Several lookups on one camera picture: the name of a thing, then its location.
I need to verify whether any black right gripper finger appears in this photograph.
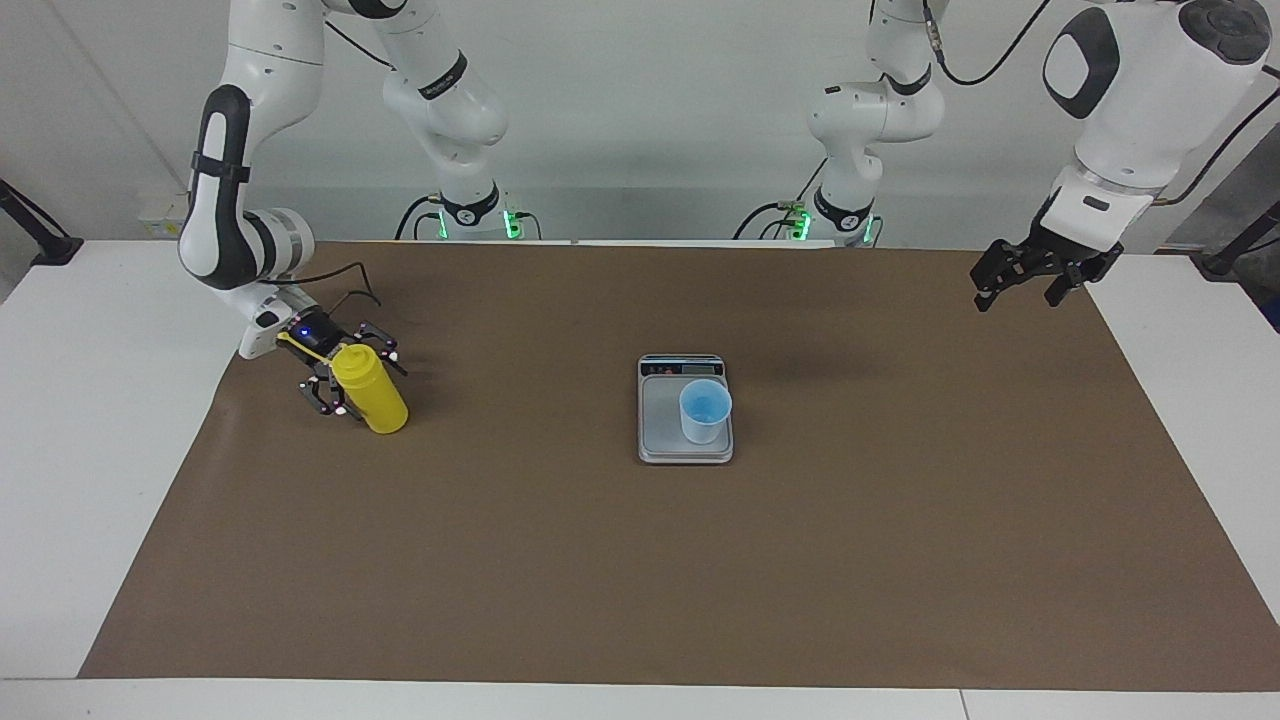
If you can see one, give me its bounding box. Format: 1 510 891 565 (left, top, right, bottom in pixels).
345 322 409 377
298 372 361 419

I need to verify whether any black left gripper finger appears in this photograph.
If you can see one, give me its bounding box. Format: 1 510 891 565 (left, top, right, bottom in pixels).
970 240 1039 313
1045 262 1101 307

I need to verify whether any yellow squeeze bottle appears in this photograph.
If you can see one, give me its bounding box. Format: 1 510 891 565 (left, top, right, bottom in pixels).
276 331 409 435

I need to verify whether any light blue plastic cup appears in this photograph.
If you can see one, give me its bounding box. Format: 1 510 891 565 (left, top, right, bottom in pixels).
679 379 733 445

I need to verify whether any silver digital kitchen scale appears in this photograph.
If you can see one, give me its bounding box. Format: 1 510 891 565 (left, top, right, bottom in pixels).
637 354 735 466

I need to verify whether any black clamp stand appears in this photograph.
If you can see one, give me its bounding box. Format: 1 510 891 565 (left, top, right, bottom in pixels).
0 178 84 266
1190 200 1280 279

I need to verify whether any white power strip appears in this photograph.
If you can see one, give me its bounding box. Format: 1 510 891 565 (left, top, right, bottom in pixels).
138 190 196 241

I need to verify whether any brown paper mat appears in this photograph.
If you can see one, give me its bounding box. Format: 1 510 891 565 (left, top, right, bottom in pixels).
78 240 1280 693

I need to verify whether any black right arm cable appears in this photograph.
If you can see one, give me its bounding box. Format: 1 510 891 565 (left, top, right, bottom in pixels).
288 18 396 313

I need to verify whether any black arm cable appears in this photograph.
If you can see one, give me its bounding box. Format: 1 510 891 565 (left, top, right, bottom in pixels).
288 18 396 313
920 0 1280 216

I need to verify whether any black base cable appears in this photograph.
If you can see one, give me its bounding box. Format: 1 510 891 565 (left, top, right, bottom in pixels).
395 195 446 241
733 185 816 241

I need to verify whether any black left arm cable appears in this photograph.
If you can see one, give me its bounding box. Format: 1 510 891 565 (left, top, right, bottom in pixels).
920 0 1280 216

